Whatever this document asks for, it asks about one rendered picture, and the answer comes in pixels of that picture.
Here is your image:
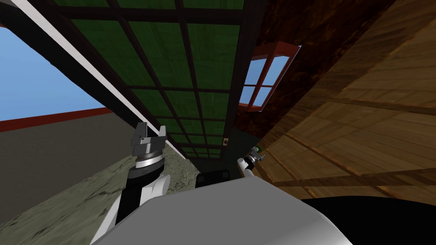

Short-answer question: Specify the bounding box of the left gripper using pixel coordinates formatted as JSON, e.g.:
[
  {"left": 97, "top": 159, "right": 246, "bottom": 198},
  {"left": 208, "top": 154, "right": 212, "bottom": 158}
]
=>
[{"left": 131, "top": 122, "right": 168, "bottom": 158}]

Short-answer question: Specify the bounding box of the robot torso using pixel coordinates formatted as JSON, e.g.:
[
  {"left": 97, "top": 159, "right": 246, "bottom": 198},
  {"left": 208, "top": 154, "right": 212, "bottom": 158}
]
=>
[{"left": 90, "top": 169, "right": 353, "bottom": 245}]

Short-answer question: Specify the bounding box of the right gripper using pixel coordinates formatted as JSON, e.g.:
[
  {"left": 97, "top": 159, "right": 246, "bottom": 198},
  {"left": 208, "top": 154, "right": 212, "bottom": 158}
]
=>
[{"left": 248, "top": 147, "right": 267, "bottom": 163}]

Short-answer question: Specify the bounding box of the green panelled dark-framed door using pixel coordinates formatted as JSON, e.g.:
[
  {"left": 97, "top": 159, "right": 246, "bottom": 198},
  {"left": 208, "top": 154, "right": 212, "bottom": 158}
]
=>
[{"left": 51, "top": 0, "right": 268, "bottom": 160}]

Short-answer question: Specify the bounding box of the red-framed window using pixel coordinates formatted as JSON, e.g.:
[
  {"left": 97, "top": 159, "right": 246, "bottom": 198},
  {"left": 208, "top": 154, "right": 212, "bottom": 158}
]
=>
[{"left": 238, "top": 41, "right": 302, "bottom": 113}]

